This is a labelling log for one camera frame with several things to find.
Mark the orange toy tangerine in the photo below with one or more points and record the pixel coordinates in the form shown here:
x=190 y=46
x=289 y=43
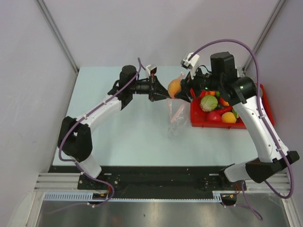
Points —
x=210 y=93

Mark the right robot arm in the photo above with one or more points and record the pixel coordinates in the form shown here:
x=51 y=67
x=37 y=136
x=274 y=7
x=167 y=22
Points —
x=241 y=93

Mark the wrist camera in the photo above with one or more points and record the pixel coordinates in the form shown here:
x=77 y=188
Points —
x=150 y=70
x=190 y=61

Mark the clear pink-dotted zip bag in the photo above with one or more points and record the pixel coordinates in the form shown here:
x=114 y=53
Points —
x=178 y=111

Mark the red toy tomato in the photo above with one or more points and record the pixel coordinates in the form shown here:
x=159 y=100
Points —
x=213 y=117

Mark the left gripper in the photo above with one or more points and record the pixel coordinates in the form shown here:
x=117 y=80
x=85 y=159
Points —
x=157 y=92

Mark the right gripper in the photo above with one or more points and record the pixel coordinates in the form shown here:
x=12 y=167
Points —
x=186 y=84

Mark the yellow-orange toy apricot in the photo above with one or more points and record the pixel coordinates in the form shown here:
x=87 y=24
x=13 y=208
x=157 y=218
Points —
x=228 y=117

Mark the red toy chili pepper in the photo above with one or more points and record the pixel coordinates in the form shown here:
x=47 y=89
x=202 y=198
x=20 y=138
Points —
x=224 y=110

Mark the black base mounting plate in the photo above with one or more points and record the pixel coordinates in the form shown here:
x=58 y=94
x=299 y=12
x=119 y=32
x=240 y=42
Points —
x=161 y=182

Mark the red plastic tray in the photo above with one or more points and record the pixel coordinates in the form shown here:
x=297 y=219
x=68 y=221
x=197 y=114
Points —
x=199 y=118

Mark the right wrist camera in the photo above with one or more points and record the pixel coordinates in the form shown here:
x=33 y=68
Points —
x=190 y=61

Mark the orange-red toy peach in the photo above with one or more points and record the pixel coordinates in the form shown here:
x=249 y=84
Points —
x=174 y=87

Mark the aluminium frame rail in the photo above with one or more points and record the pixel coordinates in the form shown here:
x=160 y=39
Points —
x=57 y=182

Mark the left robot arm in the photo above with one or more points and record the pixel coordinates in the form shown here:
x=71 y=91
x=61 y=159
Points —
x=75 y=138

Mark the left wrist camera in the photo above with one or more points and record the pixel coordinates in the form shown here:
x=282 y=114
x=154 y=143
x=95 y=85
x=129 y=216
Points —
x=150 y=70

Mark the red-yellow toy mango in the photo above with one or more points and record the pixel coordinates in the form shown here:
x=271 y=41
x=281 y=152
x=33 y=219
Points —
x=223 y=102

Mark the green toy cabbage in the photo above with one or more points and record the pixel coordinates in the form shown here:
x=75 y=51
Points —
x=208 y=103

